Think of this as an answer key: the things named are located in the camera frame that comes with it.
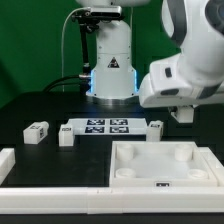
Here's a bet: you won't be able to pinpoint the white obstacle fence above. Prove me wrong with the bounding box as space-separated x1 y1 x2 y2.
0 147 224 214

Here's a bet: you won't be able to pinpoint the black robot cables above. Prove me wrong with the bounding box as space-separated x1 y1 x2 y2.
42 74 92 93

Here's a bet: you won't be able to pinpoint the white square tabletop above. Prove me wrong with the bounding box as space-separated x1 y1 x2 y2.
109 141 218 187

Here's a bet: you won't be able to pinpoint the white camera cable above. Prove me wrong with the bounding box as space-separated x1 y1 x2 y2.
61 6 92 93

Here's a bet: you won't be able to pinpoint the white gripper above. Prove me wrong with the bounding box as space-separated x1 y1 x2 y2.
169 106 194 123

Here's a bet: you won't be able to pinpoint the black camera on stand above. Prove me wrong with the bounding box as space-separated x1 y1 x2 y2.
71 6 124 74

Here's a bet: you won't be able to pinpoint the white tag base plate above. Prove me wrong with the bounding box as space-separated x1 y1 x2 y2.
68 118 147 135

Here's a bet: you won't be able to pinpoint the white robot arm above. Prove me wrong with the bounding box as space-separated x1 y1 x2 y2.
76 0 224 109

